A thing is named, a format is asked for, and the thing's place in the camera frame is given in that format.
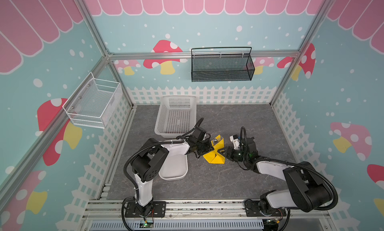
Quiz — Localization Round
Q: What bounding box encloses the yellow paper napkin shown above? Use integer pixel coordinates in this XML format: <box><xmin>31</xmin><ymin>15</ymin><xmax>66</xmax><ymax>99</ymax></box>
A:
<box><xmin>203</xmin><ymin>135</ymin><xmax>226</xmax><ymax>164</ymax></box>

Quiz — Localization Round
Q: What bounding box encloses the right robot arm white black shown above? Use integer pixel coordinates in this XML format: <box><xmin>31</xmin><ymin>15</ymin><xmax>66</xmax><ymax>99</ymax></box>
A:
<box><xmin>224</xmin><ymin>127</ymin><xmax>339</xmax><ymax>216</ymax></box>

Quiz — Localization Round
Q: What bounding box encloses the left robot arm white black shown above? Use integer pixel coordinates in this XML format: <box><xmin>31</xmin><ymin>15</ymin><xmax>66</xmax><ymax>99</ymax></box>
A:
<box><xmin>123</xmin><ymin>118</ymin><xmax>214</xmax><ymax>217</ymax></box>

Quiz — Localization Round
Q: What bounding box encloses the white plastic tray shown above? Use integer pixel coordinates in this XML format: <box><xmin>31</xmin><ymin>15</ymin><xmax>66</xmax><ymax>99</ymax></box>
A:
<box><xmin>159</xmin><ymin>142</ymin><xmax>190</xmax><ymax>181</ymax></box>

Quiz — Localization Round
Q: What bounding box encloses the white perforated plastic basket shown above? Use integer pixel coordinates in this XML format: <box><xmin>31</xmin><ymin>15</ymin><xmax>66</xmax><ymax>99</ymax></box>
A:
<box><xmin>155</xmin><ymin>96</ymin><xmax>197</xmax><ymax>138</ymax></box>

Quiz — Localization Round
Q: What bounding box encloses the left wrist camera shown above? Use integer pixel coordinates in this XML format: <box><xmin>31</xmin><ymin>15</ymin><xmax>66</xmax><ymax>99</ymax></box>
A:
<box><xmin>192</xmin><ymin>126</ymin><xmax>207</xmax><ymax>141</ymax></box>

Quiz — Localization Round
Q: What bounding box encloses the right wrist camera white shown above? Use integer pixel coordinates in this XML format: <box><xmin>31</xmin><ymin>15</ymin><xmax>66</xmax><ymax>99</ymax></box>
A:
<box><xmin>230</xmin><ymin>134</ymin><xmax>241</xmax><ymax>150</ymax></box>

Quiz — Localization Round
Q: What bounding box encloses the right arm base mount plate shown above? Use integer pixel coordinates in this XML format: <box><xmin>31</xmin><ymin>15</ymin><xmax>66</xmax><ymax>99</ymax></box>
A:
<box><xmin>244</xmin><ymin>199</ymin><xmax>287</xmax><ymax>218</ymax></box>

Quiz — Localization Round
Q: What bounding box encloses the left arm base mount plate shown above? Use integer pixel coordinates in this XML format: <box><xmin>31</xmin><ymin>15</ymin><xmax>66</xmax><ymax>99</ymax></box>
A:
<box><xmin>123</xmin><ymin>201</ymin><xmax>167</xmax><ymax>218</ymax></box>

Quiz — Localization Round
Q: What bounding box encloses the black mesh wall basket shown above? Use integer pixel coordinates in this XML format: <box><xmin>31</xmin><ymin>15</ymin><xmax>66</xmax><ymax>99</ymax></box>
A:
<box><xmin>191</xmin><ymin>47</ymin><xmax>256</xmax><ymax>82</ymax></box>

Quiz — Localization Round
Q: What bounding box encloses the white wire wall basket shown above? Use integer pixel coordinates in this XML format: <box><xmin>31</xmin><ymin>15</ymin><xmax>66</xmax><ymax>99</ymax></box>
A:
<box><xmin>63</xmin><ymin>73</ymin><xmax>123</xmax><ymax>129</ymax></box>

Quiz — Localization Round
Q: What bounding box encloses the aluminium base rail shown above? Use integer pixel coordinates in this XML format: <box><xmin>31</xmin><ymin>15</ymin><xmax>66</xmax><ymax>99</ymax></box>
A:
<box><xmin>79</xmin><ymin>199</ymin><xmax>333</xmax><ymax>231</ymax></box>

